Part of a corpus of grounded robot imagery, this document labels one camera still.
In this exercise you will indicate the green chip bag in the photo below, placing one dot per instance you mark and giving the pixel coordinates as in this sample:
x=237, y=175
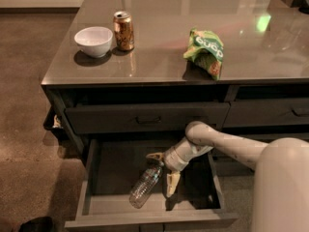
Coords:
x=206, y=51

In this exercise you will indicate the grey top left drawer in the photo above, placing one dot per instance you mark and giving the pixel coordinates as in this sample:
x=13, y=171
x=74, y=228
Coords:
x=173, y=116

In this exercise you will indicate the open grey middle drawer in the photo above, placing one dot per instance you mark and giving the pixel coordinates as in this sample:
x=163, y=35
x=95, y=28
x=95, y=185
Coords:
x=113, y=168

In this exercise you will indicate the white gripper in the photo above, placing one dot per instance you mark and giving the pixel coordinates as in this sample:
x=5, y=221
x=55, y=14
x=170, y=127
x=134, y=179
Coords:
x=174, y=159

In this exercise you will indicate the dark object on floor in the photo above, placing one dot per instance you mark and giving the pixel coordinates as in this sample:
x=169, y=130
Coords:
x=38, y=224

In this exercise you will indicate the black bin beside cabinet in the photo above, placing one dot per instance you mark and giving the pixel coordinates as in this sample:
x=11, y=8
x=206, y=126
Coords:
x=52, y=123

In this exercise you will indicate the grey top right drawer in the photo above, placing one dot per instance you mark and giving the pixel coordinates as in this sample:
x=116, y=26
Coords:
x=263, y=113

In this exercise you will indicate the white ceramic bowl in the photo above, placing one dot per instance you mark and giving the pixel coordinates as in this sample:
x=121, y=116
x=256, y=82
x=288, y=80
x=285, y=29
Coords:
x=94, y=41

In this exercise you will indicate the gold soda can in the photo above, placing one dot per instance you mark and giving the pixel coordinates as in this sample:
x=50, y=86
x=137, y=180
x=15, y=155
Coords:
x=123, y=29

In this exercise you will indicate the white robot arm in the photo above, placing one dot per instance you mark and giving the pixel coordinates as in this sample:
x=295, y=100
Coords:
x=281, y=180

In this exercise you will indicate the grey bottom right drawer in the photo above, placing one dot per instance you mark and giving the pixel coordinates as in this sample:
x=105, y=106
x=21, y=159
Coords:
x=229, y=168

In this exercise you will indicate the grey cabinet with counter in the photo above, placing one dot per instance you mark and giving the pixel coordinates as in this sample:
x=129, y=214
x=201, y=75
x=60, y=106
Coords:
x=266, y=56

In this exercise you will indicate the clear plastic water bottle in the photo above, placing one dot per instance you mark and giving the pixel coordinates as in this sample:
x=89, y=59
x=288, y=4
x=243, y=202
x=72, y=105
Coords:
x=142, y=190

